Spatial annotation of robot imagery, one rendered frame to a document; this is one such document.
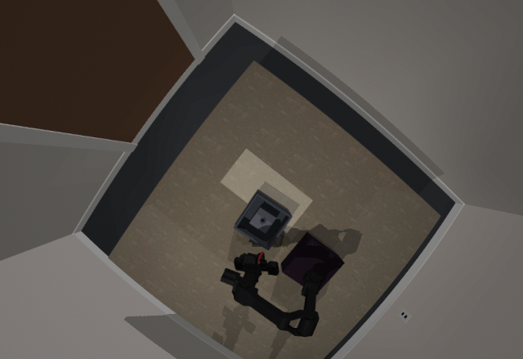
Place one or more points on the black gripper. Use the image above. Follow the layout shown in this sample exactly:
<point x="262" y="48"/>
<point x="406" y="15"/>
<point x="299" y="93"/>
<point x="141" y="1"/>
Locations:
<point x="271" y="267"/>

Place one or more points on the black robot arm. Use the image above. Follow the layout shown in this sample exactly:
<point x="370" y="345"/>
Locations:
<point x="245" y="293"/>

